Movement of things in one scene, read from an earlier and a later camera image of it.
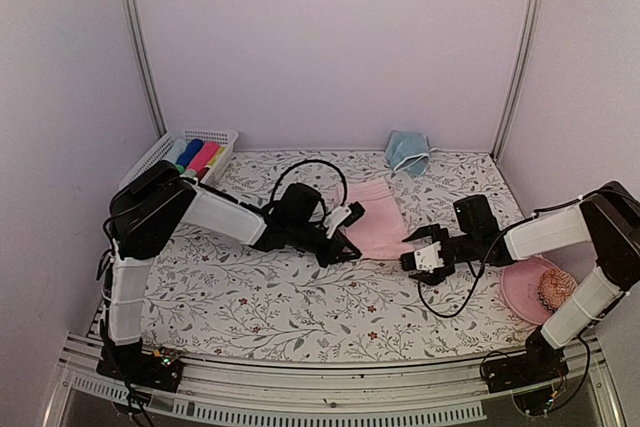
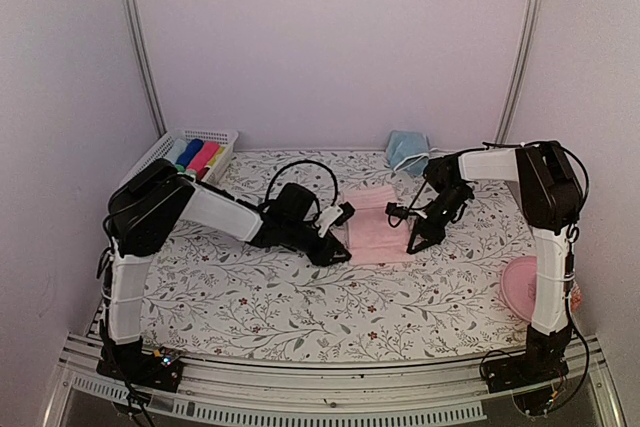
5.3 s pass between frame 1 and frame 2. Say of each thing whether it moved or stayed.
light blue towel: stayed
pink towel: moved
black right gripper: moved
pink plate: stayed
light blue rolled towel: stayed
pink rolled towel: stayed
